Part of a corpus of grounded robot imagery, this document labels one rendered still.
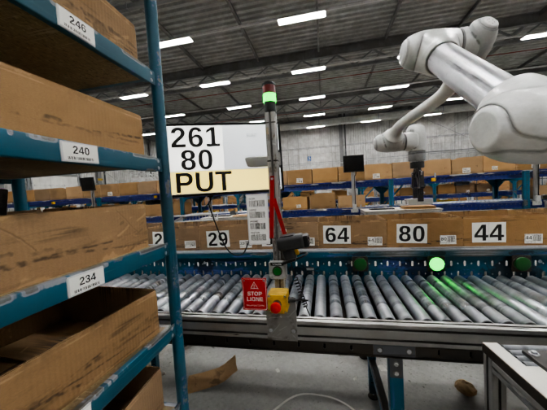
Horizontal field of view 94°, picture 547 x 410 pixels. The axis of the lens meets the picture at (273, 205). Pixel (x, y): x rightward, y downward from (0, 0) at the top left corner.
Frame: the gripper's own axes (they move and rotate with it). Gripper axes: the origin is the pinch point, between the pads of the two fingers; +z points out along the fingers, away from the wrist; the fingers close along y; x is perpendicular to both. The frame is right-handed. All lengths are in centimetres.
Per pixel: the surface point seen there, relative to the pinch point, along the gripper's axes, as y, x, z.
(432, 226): -8.2, -4.2, 16.9
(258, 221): -69, 79, 3
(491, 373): -81, 8, 49
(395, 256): -14.3, 17.3, 32.1
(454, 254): -14.2, -12.2, 31.1
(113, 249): -122, 95, 1
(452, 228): -8.1, -14.0, 18.6
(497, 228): -8.2, -35.6, 18.8
